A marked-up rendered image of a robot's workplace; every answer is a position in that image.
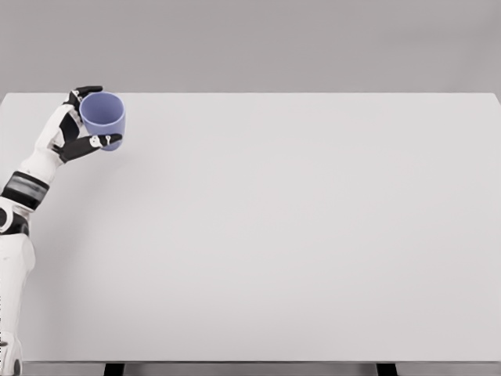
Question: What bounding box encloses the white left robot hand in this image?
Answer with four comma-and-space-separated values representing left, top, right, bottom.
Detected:
33, 85, 124, 165

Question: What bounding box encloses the purple plastic cup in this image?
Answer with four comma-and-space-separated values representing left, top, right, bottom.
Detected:
78, 92, 127, 152

